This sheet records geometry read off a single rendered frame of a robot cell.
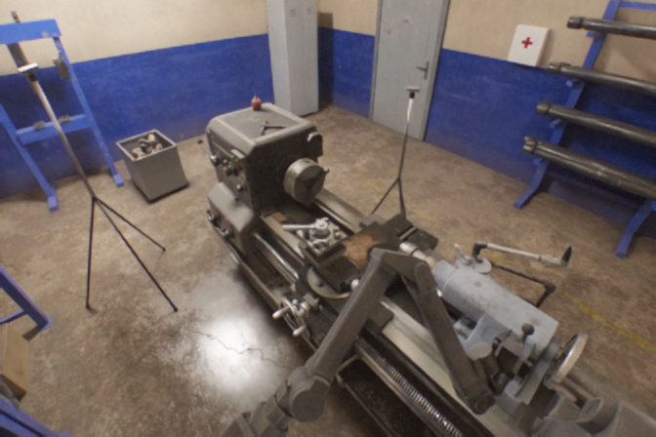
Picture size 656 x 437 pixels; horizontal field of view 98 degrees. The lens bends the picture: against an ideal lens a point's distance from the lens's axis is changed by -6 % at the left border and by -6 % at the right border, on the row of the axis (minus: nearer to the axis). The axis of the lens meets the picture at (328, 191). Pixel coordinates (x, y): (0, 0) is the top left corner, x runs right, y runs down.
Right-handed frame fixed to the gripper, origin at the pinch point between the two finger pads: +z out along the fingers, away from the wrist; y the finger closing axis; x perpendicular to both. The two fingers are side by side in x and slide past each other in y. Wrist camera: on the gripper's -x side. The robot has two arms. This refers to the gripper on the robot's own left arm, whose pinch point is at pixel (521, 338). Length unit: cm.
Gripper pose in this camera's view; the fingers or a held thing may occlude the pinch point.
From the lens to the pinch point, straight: 113.0
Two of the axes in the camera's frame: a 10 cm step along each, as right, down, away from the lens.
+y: -6.5, -3.6, 6.7
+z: 7.6, -3.8, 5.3
